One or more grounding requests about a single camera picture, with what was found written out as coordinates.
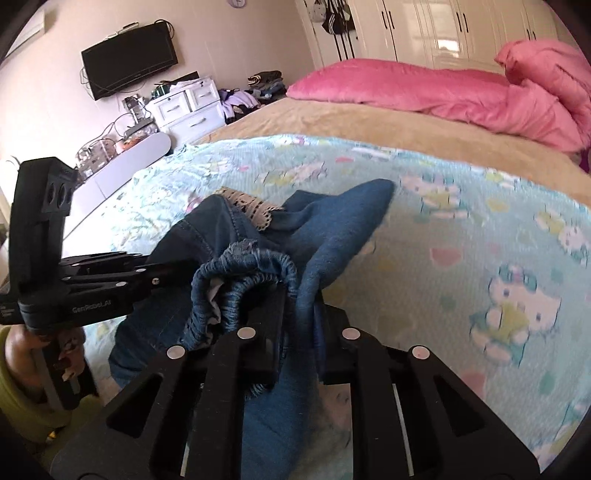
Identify person's yellow-green clothing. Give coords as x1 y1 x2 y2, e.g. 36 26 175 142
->
0 355 107 462

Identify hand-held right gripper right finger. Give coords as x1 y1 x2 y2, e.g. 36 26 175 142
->
318 307 541 480

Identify black wall television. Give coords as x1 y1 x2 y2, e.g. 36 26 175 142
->
81 22 179 101

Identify pink duvet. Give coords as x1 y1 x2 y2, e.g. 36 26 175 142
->
286 39 591 153

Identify white air conditioner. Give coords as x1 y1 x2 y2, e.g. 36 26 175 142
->
0 9 48 65

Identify pile of clothes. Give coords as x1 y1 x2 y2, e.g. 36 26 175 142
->
219 69 289 125

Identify dark hanging bags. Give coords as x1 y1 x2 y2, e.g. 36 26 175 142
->
307 0 357 62

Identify round glass bowl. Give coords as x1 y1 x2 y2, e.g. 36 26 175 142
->
120 120 156 148

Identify white rounded table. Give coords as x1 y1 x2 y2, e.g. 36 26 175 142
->
65 131 171 241

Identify glass tank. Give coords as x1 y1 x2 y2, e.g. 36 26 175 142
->
76 137 119 181

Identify cartoon cat printed blanket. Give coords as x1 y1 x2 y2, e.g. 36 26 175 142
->
62 134 591 480

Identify white glossy wardrobe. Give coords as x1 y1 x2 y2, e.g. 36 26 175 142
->
295 0 568 75

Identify white drawer cabinet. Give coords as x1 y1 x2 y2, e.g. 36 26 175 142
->
147 76 227 148

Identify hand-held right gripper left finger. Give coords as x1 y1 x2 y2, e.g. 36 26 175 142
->
48 291 289 480

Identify tan bed blanket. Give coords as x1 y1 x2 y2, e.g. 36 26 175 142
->
191 97 591 208

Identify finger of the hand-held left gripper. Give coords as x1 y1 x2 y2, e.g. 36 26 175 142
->
64 251 149 271
62 261 200 297

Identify person's left hand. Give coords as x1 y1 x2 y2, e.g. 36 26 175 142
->
4 325 86 388

